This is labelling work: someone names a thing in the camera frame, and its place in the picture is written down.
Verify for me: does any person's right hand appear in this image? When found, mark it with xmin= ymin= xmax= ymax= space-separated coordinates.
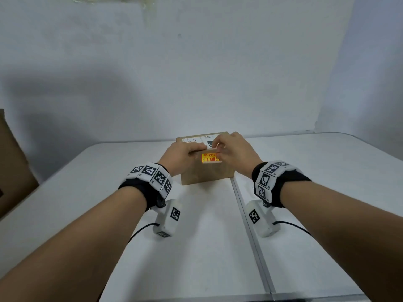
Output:
xmin=211 ymin=132 xmax=264 ymax=179

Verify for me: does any person's left hand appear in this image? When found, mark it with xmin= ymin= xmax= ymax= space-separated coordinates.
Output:
xmin=157 ymin=141 xmax=208 ymax=177

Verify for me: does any yellow sticker with red print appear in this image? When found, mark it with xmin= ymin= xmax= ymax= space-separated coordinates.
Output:
xmin=201 ymin=148 xmax=222 ymax=164

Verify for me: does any brown cardboard box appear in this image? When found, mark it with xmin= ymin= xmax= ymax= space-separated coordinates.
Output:
xmin=175 ymin=132 xmax=235 ymax=186

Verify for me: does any person's left forearm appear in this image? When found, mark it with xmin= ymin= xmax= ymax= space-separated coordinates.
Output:
xmin=0 ymin=186 xmax=148 ymax=302

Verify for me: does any person's right forearm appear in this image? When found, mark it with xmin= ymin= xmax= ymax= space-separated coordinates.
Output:
xmin=279 ymin=180 xmax=403 ymax=302

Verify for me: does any black wristband with marker tags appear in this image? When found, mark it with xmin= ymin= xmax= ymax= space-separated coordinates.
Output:
xmin=118 ymin=162 xmax=173 ymax=212
xmin=251 ymin=160 xmax=312 ymax=208

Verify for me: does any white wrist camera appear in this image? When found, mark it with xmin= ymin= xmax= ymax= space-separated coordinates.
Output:
xmin=245 ymin=199 xmax=281 ymax=238
xmin=152 ymin=199 xmax=183 ymax=238

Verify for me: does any black camera cable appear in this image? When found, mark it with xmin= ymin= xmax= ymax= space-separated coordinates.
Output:
xmin=272 ymin=220 xmax=312 ymax=237
xmin=127 ymin=222 xmax=160 ymax=244

